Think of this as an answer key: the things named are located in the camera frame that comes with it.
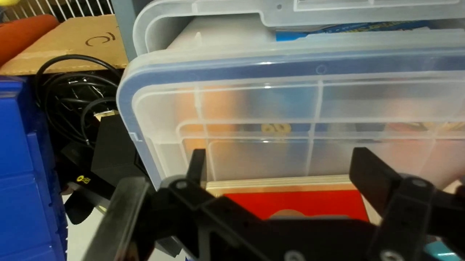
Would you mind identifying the clear flat storage container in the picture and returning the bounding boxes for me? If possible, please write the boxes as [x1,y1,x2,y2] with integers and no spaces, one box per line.
[131,0,465,55]

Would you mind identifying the grey metal plate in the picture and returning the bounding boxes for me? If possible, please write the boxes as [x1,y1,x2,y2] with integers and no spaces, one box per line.
[81,175,151,261]

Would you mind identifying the black coiled cables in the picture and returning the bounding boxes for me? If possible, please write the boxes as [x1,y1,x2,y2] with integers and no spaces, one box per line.
[33,52,128,161]

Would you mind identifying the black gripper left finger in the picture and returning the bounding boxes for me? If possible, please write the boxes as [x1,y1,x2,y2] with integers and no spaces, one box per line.
[139,146,273,261]

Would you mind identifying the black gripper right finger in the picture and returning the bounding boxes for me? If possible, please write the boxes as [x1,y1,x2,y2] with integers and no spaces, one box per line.
[346,146,465,261]

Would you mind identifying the cardboard sheet with circle mark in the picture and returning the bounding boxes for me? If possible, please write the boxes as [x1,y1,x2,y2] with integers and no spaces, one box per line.
[0,13,129,78]

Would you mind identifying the blue plastic bin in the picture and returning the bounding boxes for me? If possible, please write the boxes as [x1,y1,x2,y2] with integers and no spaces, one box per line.
[0,77,70,261]

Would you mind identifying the red drawer with wooden knob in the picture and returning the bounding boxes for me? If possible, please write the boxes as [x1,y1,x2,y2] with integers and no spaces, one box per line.
[224,188,372,223]

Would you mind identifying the clear flat container blue rim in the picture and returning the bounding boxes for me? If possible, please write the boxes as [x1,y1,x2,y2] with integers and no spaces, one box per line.
[115,45,465,193]

